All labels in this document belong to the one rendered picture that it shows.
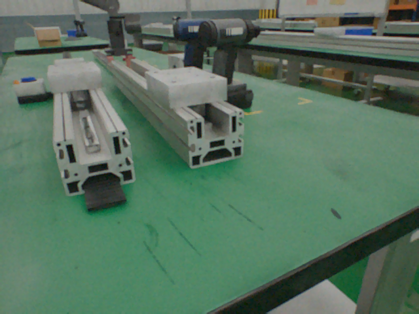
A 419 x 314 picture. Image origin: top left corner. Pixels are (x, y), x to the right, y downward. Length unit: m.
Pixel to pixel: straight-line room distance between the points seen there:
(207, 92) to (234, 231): 0.28
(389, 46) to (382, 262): 1.47
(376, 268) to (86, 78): 0.76
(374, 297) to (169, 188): 0.55
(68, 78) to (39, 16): 11.51
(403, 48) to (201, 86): 1.57
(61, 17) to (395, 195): 12.08
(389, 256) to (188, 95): 0.53
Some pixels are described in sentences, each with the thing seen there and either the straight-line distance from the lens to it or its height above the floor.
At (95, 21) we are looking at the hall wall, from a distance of 12.43.
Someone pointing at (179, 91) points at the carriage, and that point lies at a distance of 0.53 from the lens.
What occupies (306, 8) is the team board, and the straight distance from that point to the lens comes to 4.21.
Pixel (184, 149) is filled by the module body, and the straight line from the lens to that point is 0.51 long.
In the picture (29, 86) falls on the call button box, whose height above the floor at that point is 0.83.
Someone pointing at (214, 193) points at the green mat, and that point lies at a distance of 0.44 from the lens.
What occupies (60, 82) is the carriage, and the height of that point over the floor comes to 0.89.
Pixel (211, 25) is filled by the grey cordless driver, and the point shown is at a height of 0.99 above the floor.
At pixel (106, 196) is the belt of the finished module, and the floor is 0.79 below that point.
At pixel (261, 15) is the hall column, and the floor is 0.95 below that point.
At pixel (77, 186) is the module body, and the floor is 0.78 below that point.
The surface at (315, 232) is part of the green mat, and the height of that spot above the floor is 0.78.
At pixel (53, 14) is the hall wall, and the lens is 12.26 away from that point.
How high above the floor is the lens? 1.01
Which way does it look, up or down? 25 degrees down
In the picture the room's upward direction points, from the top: 2 degrees counter-clockwise
